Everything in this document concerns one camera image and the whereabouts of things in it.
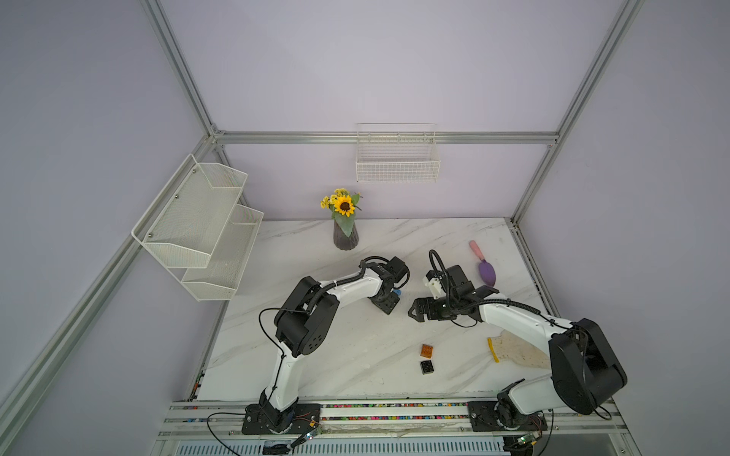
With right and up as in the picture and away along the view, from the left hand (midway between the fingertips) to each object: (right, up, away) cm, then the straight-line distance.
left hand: (377, 300), depth 95 cm
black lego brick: (+14, -16, -15) cm, 26 cm away
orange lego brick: (+15, -13, -11) cm, 23 cm away
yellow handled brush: (+35, -12, -8) cm, 38 cm away
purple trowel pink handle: (+41, +10, +7) cm, 42 cm away
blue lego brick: (+7, +3, +2) cm, 8 cm away
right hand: (+15, -3, -7) cm, 17 cm away
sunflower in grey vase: (-12, +32, -2) cm, 34 cm away
